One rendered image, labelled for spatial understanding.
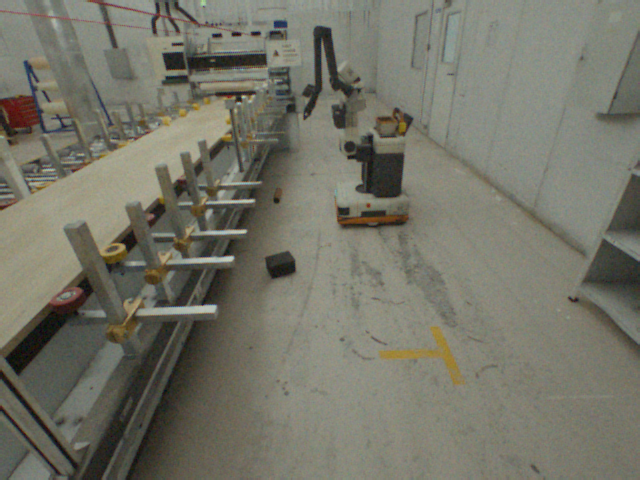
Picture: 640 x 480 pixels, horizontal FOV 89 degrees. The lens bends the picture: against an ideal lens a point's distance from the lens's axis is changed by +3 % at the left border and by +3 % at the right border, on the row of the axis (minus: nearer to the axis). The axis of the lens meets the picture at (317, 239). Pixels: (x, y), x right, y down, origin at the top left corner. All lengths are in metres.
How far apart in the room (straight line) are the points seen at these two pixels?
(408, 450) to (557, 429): 0.67
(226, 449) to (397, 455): 0.73
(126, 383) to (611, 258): 2.56
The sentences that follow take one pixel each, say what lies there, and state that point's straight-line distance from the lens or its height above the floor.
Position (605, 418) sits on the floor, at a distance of 2.11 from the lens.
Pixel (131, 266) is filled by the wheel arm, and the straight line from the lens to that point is 1.35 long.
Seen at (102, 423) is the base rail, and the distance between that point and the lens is 1.08.
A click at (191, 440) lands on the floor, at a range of 1.80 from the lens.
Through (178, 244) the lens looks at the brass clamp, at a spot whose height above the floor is 0.82.
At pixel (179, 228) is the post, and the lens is 1.45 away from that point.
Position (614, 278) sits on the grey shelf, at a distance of 2.79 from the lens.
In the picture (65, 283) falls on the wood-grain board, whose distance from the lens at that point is 1.27.
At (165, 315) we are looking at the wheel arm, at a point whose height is 0.83.
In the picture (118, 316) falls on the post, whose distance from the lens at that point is 1.08.
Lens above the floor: 1.49
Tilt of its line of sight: 30 degrees down
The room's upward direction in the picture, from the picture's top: 3 degrees counter-clockwise
